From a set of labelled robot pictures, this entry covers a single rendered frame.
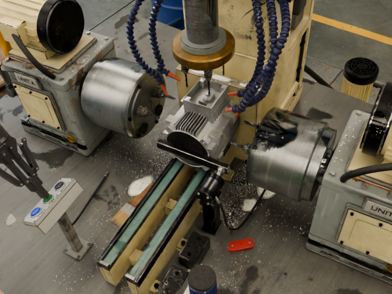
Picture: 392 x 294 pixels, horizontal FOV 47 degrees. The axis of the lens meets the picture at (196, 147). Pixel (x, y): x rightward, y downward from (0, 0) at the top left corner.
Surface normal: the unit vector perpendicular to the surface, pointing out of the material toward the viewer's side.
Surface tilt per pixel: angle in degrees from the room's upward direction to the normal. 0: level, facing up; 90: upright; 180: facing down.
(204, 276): 0
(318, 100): 0
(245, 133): 90
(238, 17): 90
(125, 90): 28
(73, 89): 90
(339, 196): 90
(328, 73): 0
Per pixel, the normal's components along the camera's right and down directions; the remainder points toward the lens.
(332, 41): -0.06, -0.66
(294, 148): -0.30, -0.21
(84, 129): 0.88, 0.33
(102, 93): -0.39, 0.04
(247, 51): -0.48, 0.67
